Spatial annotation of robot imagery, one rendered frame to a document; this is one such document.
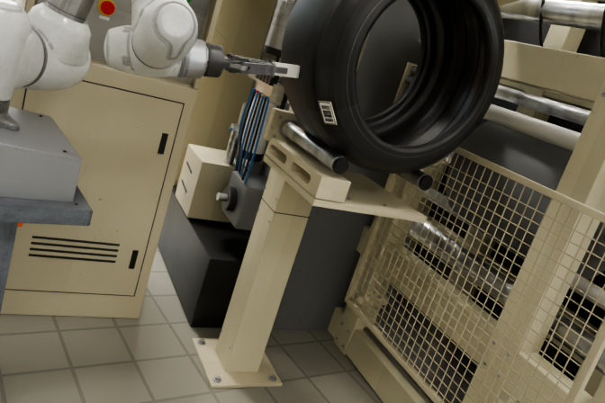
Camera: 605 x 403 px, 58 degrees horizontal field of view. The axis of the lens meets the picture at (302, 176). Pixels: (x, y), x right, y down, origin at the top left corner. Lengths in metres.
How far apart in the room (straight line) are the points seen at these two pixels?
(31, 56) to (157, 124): 0.58
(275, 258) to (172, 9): 1.04
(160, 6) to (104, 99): 0.87
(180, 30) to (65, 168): 0.48
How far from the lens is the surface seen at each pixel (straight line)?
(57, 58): 1.53
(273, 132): 1.64
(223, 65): 1.26
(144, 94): 1.88
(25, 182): 1.35
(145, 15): 1.06
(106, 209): 1.99
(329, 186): 1.37
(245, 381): 2.03
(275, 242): 1.82
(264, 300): 1.92
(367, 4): 1.30
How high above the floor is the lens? 1.16
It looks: 13 degrees down
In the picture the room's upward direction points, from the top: 18 degrees clockwise
